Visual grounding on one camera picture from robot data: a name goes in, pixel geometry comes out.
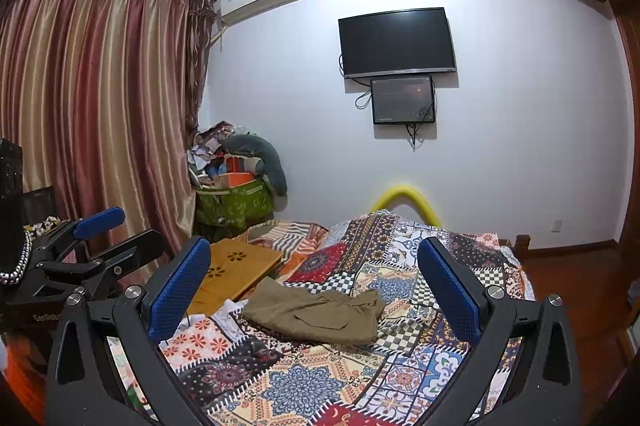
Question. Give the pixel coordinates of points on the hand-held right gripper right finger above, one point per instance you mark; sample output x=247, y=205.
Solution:
x=450, y=291

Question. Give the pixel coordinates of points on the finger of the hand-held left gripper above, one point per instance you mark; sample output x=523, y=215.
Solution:
x=100, y=221
x=135, y=248

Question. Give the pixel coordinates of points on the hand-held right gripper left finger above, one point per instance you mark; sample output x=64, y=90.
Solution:
x=175, y=291

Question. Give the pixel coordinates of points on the olive green pants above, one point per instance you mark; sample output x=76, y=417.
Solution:
x=310, y=311

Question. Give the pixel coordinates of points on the wooden lap desk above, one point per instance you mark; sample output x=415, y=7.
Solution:
x=235, y=266

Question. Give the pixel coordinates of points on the orange cloth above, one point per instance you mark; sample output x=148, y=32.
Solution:
x=25, y=371

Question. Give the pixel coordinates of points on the green patterned bag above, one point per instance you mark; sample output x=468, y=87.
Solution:
x=235, y=206

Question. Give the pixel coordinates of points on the yellow padded headboard tube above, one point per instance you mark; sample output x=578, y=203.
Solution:
x=400, y=192

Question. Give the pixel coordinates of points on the striped satin curtain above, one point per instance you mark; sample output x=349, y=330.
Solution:
x=100, y=105

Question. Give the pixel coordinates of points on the pile of clutter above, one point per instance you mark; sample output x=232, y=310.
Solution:
x=215, y=155

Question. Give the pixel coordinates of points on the striped cloth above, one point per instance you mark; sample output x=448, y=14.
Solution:
x=295, y=238

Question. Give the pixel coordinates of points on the patchwork printed blanket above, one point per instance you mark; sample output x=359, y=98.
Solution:
x=325, y=381

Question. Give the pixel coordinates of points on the grey long pillow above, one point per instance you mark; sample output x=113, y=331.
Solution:
x=272, y=165

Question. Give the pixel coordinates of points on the wooden bed frame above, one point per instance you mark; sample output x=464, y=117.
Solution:
x=515, y=246

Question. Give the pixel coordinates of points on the small wall monitor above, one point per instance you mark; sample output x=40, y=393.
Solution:
x=402, y=98

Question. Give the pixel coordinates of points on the black wall television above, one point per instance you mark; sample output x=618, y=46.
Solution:
x=397, y=40

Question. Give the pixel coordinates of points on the wooden door frame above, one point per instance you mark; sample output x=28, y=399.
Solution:
x=631, y=105

